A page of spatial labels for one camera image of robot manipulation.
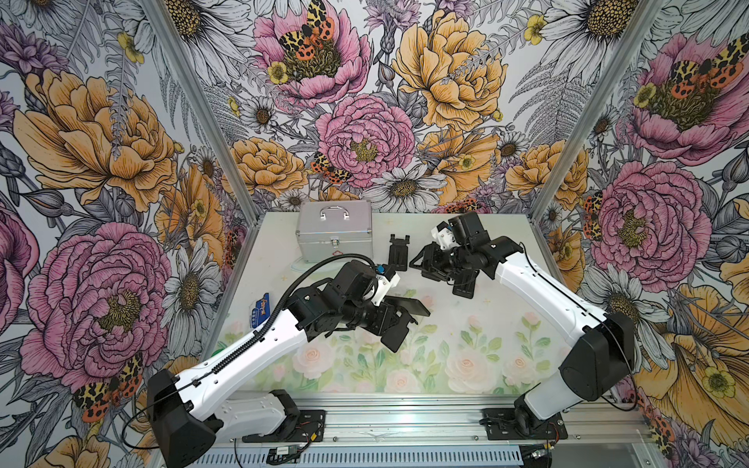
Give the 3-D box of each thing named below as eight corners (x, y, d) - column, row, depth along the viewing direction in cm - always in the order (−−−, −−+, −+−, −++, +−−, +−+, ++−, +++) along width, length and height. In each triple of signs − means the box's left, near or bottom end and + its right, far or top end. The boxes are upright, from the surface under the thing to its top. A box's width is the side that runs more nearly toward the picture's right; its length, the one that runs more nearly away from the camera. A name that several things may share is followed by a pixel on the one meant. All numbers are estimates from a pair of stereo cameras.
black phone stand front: (388, 270, 106) (389, 258, 101) (388, 244, 114) (388, 232, 109) (410, 270, 106) (411, 258, 101) (408, 244, 114) (409, 232, 109)
